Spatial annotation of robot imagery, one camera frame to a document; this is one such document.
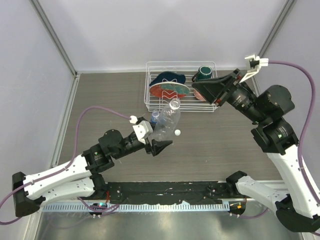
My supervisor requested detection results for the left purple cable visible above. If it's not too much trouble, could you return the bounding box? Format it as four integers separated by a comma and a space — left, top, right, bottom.
0, 105, 137, 225

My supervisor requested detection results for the dark green mug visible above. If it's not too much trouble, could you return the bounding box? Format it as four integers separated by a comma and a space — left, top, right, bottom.
191, 65, 213, 82

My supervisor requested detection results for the red teal plate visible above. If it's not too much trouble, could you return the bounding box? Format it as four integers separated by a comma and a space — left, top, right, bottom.
149, 82, 190, 99

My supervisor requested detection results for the dark blue plate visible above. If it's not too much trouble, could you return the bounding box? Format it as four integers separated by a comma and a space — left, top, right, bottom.
149, 71, 186, 87

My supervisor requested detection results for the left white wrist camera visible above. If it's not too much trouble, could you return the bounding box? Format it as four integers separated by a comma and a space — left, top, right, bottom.
129, 115, 153, 145

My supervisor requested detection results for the white bottle cap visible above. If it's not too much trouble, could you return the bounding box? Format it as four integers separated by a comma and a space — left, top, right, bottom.
174, 129, 181, 136

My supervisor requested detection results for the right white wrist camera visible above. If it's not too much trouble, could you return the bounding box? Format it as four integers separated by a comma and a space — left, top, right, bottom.
240, 54, 269, 83

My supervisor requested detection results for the blue labelled plastic bottle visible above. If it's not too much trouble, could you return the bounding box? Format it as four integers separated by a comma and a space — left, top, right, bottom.
150, 109, 160, 124

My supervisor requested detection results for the pink patterned bowl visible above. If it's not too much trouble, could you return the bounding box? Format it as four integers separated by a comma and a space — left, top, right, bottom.
193, 89, 206, 102

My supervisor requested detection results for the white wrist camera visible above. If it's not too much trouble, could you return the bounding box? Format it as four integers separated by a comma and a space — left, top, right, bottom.
129, 115, 153, 145
240, 54, 269, 83

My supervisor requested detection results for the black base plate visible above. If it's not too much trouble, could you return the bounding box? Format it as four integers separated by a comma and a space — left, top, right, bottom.
82, 181, 245, 205

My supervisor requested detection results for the slotted cable duct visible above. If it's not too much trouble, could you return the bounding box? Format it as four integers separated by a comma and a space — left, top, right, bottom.
42, 201, 230, 213

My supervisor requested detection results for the purple cable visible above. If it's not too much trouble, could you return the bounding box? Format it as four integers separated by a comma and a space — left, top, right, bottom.
0, 105, 137, 225
237, 59, 320, 221

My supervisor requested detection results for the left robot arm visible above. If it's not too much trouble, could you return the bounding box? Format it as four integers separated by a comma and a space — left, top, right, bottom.
12, 117, 172, 218

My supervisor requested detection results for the white wire dish rack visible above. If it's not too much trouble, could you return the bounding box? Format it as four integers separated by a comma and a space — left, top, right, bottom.
144, 61, 218, 113

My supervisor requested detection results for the clear unlabelled plastic bottle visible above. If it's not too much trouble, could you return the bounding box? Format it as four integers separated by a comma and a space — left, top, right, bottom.
153, 98, 181, 142

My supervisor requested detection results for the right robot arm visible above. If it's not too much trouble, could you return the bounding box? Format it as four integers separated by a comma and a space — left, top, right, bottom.
192, 69, 320, 233

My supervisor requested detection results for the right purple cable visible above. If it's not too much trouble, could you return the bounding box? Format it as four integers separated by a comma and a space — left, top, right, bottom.
237, 59, 320, 221

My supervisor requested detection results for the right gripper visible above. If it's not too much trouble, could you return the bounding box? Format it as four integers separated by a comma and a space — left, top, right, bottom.
193, 68, 267, 125

